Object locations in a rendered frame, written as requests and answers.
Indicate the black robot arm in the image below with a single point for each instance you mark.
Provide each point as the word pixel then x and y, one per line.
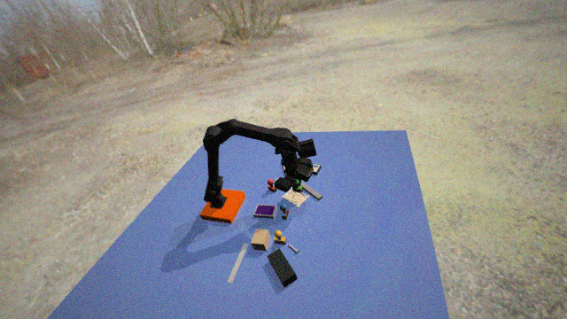
pixel 282 139

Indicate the beige flat bar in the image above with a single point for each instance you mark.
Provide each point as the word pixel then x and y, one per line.
pixel 237 264

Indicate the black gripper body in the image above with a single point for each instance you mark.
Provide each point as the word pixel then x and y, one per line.
pixel 284 184

